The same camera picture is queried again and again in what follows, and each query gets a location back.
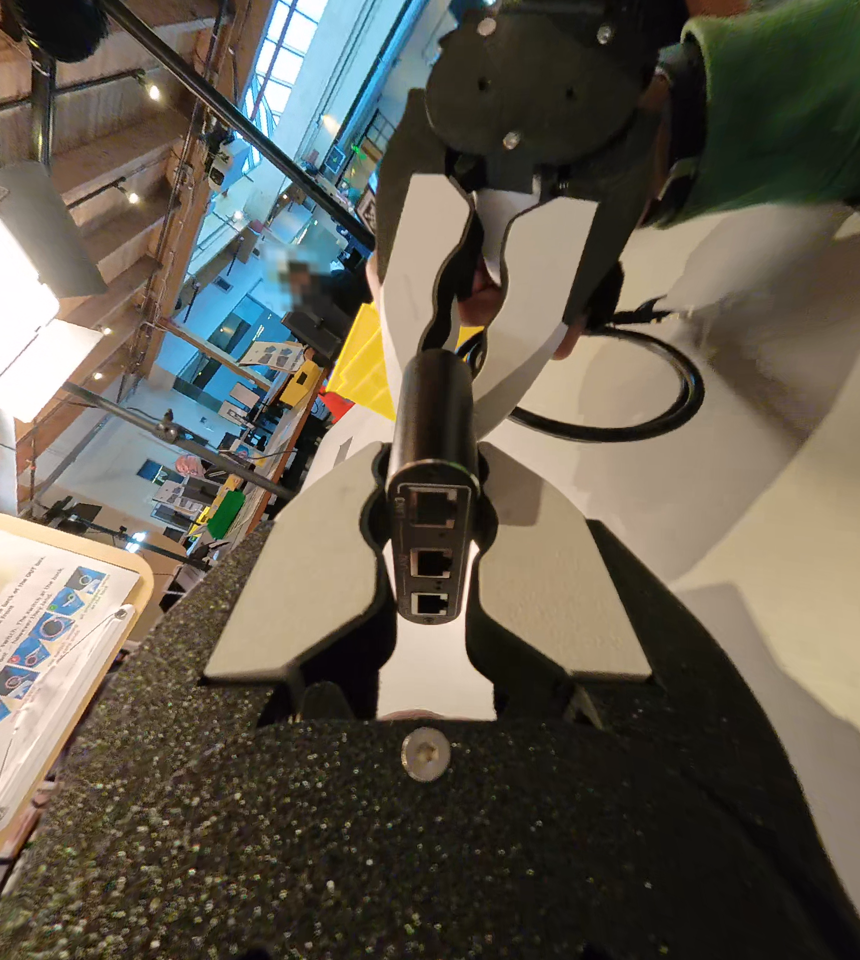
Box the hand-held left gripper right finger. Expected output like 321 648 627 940
466 441 657 702

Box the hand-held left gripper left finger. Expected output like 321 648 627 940
202 441 395 702

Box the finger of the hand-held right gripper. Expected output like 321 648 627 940
377 172 476 425
471 197 601 441

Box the yellow storage bin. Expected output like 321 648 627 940
323 302 483 423

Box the black ethernet port adapter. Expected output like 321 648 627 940
385 348 483 627

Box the black ethernet cable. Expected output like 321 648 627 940
463 300 707 445

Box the person's right hand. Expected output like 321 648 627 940
463 71 676 361

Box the green box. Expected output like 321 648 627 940
203 489 248 543

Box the black computer monitor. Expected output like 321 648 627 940
280 307 342 363

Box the wooden workbench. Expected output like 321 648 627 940
152 371 326 594

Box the black wristwatch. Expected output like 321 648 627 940
655 41 710 230

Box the small yellow bin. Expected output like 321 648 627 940
278 358 326 408

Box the instruction sheet stand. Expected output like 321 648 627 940
237 339 305 374

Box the grey metal pole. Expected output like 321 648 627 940
61 378 297 502

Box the black metal pole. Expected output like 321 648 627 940
96 0 378 252

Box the wooden board with instruction sheet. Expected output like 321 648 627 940
0 513 155 899

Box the white ceiling camera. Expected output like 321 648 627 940
203 135 237 187

